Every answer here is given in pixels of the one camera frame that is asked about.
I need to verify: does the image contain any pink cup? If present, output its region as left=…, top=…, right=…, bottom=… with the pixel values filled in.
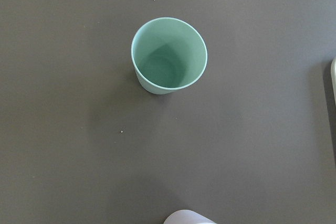
left=163, top=209, right=215, bottom=224

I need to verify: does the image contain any green cup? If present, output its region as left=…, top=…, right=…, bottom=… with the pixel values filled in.
left=131, top=17, right=208, bottom=95

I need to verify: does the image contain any cream rabbit tray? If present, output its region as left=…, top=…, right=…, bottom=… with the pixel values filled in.
left=330, top=58, right=336, bottom=101

